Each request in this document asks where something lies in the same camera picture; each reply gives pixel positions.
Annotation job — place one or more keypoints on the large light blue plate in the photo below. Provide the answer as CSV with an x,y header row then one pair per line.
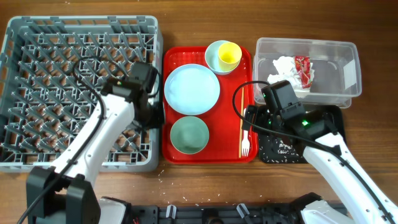
x,y
192,89

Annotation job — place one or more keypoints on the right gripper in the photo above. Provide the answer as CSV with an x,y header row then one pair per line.
x,y
260,113

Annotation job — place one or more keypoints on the red snack wrapper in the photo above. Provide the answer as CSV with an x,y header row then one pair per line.
x,y
303,68

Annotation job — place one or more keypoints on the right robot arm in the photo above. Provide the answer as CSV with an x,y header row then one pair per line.
x,y
315,137

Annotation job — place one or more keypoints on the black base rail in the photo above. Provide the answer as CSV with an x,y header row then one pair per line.
x,y
199,214

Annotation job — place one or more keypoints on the white plastic fork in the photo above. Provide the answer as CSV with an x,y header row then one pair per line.
x,y
245,144

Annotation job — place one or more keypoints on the white rice food waste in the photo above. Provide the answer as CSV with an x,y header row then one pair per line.
x,y
273,150

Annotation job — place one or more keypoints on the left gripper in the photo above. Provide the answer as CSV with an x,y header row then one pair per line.
x,y
159,122

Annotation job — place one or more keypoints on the wooden chopstick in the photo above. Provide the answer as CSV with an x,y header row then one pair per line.
x,y
241,122

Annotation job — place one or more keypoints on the green bowl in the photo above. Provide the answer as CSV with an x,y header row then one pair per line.
x,y
189,135

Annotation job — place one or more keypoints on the yellow plastic cup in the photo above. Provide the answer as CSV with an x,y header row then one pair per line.
x,y
229,55

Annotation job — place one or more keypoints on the clear plastic bin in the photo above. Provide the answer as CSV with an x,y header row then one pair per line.
x,y
336,71

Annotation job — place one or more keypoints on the grey dishwasher rack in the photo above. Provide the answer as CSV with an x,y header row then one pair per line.
x,y
51,66

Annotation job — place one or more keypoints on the white napkin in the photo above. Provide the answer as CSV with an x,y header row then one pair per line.
x,y
284,74

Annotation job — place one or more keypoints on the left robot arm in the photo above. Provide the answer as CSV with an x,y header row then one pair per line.
x,y
63,193

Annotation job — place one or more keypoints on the black plastic tray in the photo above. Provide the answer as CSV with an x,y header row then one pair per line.
x,y
330,112

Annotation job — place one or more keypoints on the light blue small bowl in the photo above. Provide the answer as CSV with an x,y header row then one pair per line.
x,y
211,58

